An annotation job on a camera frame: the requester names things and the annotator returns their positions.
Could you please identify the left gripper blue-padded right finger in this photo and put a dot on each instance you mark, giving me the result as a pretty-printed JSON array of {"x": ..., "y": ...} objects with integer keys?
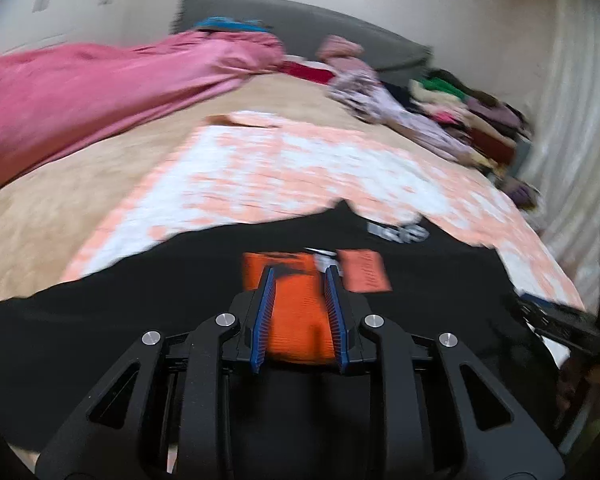
[{"x": 438, "y": 411}]

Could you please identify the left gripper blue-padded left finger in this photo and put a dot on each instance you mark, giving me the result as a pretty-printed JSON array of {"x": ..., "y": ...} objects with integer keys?
[{"x": 161, "y": 412}]

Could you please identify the black sweater with orange cuffs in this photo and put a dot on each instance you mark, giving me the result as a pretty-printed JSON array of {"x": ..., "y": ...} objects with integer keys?
[{"x": 56, "y": 344}]

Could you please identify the bag of clothes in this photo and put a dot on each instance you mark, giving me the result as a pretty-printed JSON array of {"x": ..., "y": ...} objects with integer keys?
[{"x": 522, "y": 194}]

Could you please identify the stack of folded clothes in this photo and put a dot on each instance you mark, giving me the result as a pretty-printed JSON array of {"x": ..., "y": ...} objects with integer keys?
[{"x": 492, "y": 127}]

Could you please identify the person's right hand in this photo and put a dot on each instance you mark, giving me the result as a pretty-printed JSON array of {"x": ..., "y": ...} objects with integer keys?
[{"x": 578, "y": 395}]

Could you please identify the beige bed sheet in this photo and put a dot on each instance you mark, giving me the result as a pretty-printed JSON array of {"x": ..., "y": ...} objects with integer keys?
[{"x": 47, "y": 215}]

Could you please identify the peach plaid white-pattern blanket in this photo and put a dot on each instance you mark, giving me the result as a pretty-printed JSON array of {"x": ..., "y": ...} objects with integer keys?
[{"x": 252, "y": 167}]

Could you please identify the white satin curtain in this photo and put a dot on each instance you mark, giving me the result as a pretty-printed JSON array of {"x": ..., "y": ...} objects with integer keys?
[{"x": 564, "y": 164}]

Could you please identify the lilac crumpled garment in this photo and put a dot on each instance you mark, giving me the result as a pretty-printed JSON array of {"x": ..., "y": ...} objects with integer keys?
[{"x": 368, "y": 100}]

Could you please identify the pink velvet quilt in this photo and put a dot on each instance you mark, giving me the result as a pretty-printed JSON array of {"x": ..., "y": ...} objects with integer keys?
[{"x": 56, "y": 101}]

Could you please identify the red garment near headboard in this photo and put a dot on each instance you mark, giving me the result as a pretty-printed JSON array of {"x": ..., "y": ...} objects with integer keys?
[{"x": 307, "y": 73}]

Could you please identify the pink fluffy garment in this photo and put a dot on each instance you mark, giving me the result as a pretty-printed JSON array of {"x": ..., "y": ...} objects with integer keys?
[{"x": 343, "y": 55}]

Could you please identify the blue garment on pillow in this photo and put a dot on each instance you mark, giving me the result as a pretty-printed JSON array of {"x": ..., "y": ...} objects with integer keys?
[{"x": 225, "y": 24}]

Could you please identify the grey quilted headboard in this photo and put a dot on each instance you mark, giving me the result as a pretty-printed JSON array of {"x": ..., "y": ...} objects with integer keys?
[{"x": 302, "y": 28}]

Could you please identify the white wardrobe with black handles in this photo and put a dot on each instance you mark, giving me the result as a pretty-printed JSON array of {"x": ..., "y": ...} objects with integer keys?
[{"x": 34, "y": 24}]

